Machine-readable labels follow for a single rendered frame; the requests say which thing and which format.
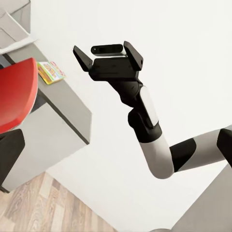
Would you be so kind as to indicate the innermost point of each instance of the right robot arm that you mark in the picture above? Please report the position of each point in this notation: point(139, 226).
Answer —
point(119, 65)

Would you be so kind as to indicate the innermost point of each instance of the toy box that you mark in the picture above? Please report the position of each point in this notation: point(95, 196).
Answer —
point(15, 21)

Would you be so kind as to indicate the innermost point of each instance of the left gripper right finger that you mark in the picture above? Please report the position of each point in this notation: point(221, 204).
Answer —
point(224, 143)

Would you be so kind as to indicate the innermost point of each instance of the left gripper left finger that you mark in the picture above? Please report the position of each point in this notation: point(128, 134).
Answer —
point(11, 145)

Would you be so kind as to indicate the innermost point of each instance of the swivel chair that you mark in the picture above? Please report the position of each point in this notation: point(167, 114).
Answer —
point(18, 92)

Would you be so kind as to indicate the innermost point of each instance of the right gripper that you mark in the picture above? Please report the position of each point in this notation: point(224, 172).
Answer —
point(121, 72)

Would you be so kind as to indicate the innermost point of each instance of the desk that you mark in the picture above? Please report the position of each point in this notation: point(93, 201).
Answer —
point(58, 125)

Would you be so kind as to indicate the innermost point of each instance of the board game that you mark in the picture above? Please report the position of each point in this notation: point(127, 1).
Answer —
point(49, 72)

